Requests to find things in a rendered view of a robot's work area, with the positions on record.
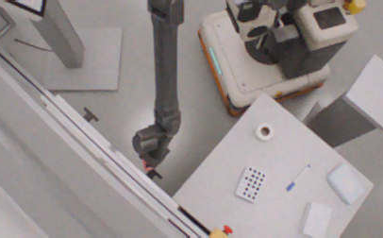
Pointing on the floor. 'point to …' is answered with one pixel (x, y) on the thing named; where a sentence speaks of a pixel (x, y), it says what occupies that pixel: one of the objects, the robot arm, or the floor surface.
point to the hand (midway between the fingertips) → (147, 167)
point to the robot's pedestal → (360, 107)
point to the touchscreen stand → (78, 53)
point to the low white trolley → (206, 183)
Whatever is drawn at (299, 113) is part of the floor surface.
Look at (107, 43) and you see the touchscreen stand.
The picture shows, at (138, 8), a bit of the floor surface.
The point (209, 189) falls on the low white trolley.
